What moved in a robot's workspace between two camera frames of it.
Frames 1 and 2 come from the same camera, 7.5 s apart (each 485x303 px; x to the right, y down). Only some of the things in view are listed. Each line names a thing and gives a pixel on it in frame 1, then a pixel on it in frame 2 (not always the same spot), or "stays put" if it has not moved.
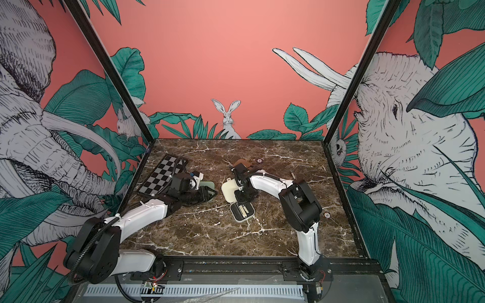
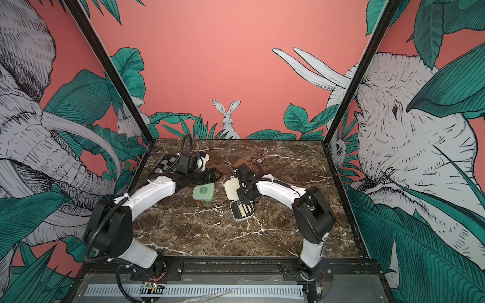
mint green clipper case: [210, 184] stays put
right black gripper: [237, 192] stays put
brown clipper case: [245, 162] stays put
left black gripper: [200, 190] to [211, 177]
